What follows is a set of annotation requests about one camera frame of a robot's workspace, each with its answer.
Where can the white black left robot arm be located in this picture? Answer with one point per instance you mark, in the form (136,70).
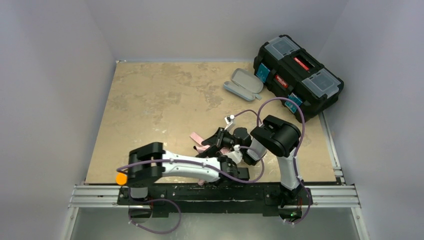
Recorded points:
(149,163)

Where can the pink and black folding umbrella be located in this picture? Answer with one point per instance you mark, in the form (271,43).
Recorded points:
(200,148)

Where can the orange and black tool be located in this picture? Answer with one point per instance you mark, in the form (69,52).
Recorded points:
(121,179)

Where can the aluminium rail frame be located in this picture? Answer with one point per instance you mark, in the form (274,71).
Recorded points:
(105,196)

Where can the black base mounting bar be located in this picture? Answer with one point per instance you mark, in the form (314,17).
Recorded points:
(265,198)

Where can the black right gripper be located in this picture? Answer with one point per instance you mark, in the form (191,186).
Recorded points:
(218,138)

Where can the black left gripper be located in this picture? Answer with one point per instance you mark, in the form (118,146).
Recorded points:
(241,173)

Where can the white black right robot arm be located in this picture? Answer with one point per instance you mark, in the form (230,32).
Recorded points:
(274,135)

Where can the light blue glasses case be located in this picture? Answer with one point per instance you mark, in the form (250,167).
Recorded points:
(245,85)

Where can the black toolbox with clear lids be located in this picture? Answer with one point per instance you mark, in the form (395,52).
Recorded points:
(290,72)

